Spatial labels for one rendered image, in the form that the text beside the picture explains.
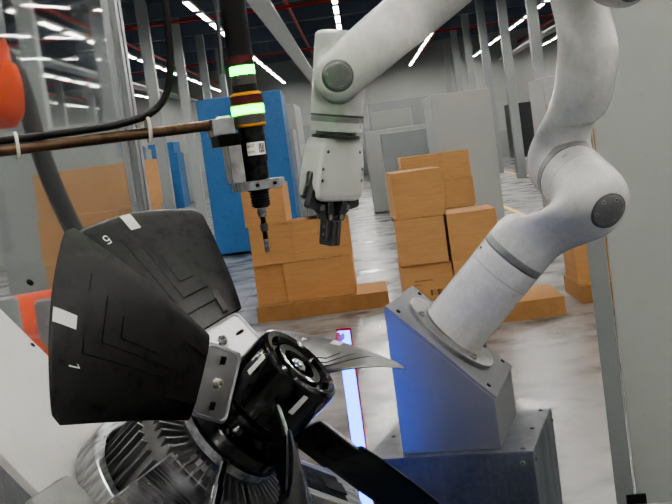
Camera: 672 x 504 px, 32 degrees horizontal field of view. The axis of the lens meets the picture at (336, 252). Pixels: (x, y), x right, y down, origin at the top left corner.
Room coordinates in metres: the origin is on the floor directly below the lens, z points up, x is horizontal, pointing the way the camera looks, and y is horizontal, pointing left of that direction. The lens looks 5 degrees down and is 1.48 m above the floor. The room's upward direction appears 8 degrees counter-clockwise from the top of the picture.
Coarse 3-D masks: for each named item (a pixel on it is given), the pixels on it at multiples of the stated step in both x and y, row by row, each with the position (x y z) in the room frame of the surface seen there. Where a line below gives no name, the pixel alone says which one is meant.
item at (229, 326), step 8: (224, 320) 1.54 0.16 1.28; (232, 320) 1.54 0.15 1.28; (240, 320) 1.54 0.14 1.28; (208, 328) 1.53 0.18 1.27; (216, 328) 1.53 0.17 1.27; (224, 328) 1.53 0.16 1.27; (232, 328) 1.53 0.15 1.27; (240, 328) 1.53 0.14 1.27; (248, 328) 1.53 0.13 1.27; (216, 336) 1.52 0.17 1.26; (232, 336) 1.52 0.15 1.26; (240, 336) 1.52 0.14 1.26; (248, 336) 1.52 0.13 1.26; (256, 336) 1.52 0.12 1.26; (232, 344) 1.51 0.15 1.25; (240, 344) 1.51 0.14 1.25; (248, 344) 1.51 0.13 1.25; (240, 352) 1.50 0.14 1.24
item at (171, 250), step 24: (144, 216) 1.66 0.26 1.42; (168, 216) 1.68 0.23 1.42; (192, 216) 1.69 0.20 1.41; (96, 240) 1.60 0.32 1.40; (120, 240) 1.61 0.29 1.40; (144, 240) 1.62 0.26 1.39; (168, 240) 1.63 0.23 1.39; (192, 240) 1.64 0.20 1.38; (144, 264) 1.58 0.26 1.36; (168, 264) 1.59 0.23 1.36; (192, 264) 1.60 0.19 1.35; (216, 264) 1.61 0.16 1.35; (168, 288) 1.56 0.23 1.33; (192, 288) 1.56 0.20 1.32; (216, 288) 1.57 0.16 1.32; (192, 312) 1.54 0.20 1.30; (216, 312) 1.54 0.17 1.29
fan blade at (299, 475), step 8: (288, 432) 1.33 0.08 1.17; (288, 440) 1.34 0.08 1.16; (296, 448) 1.33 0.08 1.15; (296, 456) 1.26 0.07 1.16; (296, 464) 1.24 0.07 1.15; (296, 472) 1.22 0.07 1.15; (288, 480) 1.37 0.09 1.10; (296, 480) 1.20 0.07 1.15; (304, 480) 1.26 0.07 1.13; (288, 488) 1.37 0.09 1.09; (296, 488) 1.18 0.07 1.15; (304, 488) 1.23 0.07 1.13; (288, 496) 1.38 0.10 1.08; (296, 496) 1.17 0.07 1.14; (304, 496) 1.20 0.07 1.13
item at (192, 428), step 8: (192, 416) 1.45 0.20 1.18; (192, 424) 1.44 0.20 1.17; (192, 432) 1.44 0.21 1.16; (200, 432) 1.43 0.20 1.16; (200, 440) 1.43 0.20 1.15; (208, 440) 1.43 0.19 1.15; (200, 448) 1.42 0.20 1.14; (208, 448) 1.42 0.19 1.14; (216, 448) 1.43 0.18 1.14; (208, 456) 1.42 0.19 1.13; (216, 456) 1.42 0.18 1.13; (224, 456) 1.42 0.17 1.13; (216, 464) 1.42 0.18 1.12; (232, 464) 1.42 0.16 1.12; (232, 472) 1.42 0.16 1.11; (240, 472) 1.43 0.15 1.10; (248, 472) 1.43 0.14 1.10; (248, 480) 1.44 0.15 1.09; (256, 480) 1.45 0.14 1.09; (264, 480) 1.46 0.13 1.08
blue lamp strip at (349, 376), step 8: (344, 376) 1.90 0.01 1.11; (352, 376) 1.90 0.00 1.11; (344, 384) 1.90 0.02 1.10; (352, 384) 1.90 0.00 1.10; (352, 392) 1.90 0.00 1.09; (352, 400) 1.90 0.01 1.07; (352, 408) 1.90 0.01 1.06; (352, 416) 1.90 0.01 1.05; (360, 416) 1.90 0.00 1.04; (352, 424) 1.90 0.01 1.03; (360, 424) 1.90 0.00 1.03; (352, 432) 1.90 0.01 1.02; (360, 432) 1.90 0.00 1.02; (352, 440) 1.90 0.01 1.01; (360, 440) 1.90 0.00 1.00; (360, 496) 1.90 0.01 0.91
